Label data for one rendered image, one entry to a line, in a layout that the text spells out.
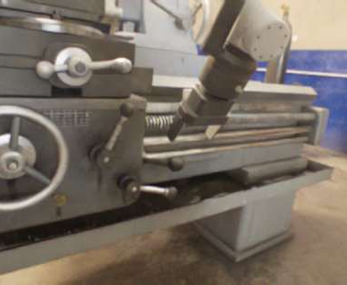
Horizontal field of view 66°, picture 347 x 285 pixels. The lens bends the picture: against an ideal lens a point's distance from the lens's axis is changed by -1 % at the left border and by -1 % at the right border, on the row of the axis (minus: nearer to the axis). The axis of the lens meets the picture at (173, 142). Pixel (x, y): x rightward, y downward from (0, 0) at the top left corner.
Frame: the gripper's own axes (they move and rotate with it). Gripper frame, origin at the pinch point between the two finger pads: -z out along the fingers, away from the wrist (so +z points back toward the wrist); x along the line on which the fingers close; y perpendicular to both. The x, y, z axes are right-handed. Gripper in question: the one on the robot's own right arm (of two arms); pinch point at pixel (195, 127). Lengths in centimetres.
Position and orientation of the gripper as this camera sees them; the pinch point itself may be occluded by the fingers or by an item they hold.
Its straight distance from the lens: 59.0
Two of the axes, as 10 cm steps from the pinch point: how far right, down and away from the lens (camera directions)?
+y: 4.4, 7.1, -5.5
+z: 3.6, -7.0, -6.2
